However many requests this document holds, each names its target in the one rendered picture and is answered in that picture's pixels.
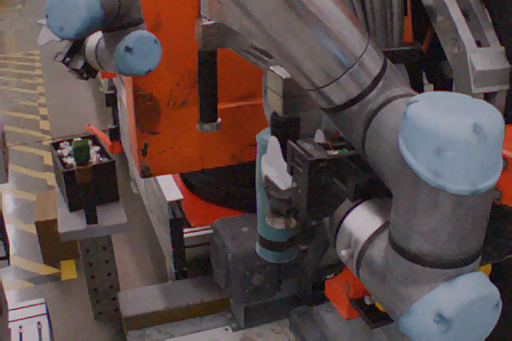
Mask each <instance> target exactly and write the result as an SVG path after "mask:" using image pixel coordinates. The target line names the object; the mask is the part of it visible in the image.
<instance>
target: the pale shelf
mask: <svg viewBox="0 0 512 341"><path fill-rule="evenodd" d="M55 192H56V208H57V223H58V228H59V236H60V240H61V243H63V242H67V241H76V240H80V239H84V238H85V239H89V238H93V237H98V236H100V237H102V236H106V235H110V234H120V233H124V232H128V222H127V220H126V216H125V213H124V210H123V207H122V203H121V198H120V201H116V202H112V203H109V204H102V205H98V206H96V208H97V215H98V219H99V223H100V226H97V227H94V226H93V227H88V228H86V224H85V215H84V209H82V210H78V211H75V212H69V210H68V207H67V205H66V203H65V202H64V199H63V197H62V194H61V192H60V190H59V187H58V186H57V184H56V178H55Z"/></svg>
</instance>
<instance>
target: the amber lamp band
mask: <svg viewBox="0 0 512 341"><path fill-rule="evenodd" d="M89 162H90V164H89V165H84V166H77V162H74V165H75V171H76V177H77V181H78V182H79V183H80V182H86V181H94V172H93V165H92V161H89Z"/></svg>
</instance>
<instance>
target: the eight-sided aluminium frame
mask: <svg viewBox="0 0 512 341"><path fill-rule="evenodd" d="M421 1H422V3H423V5H424V7H425V9H426V11H427V13H428V15H429V17H430V19H431V21H432V25H433V28H434V29H435V31H436V34H437V36H438V37H439V40H440V42H441V44H442V46H443V49H444V52H445V54H446V57H447V59H448V60H449V63H450V65H451V67H452V71H453V77H454V83H453V89H452V92H456V93H462V94H466V95H470V96H471V97H472V98H474V99H481V100H484V101H485V102H487V103H489V104H490V105H492V106H494V107H496V108H497V110H498V111H499V112H500V113H501V115H502V116H503V112H504V104H505V100H506V91H507V90H509V89H510V88H509V81H508V78H509V74H510V70H511V69H510V64H509V62H508V60H507V58H506V57H505V51H504V46H501V45H500V44H499V41H498V38H497V37H496V35H495V33H494V31H493V29H492V25H491V24H490V22H489V20H488V18H487V17H486V15H485V11H484V9H483V7H482V5H481V4H480V2H479V0H421Z"/></svg>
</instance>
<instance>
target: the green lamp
mask: <svg viewBox="0 0 512 341"><path fill-rule="evenodd" d="M72 153H73V159H74V162H82V161H91V159H92V158H91V151H90V145H89V141H88V140H87V139H84V140H77V141H72Z"/></svg>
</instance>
